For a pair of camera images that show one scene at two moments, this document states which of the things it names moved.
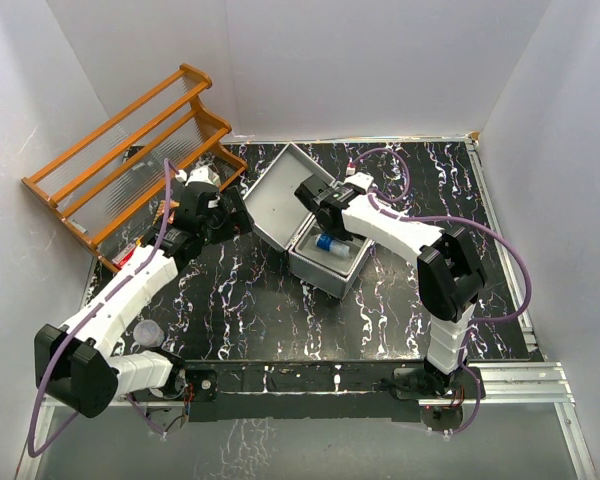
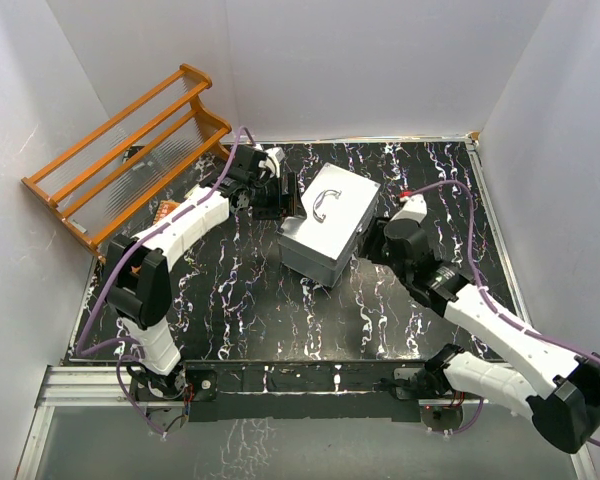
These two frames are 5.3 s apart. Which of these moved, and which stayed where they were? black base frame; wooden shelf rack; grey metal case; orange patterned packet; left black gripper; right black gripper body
Moved: right black gripper body; grey metal case; left black gripper
Stayed: wooden shelf rack; orange patterned packet; black base frame
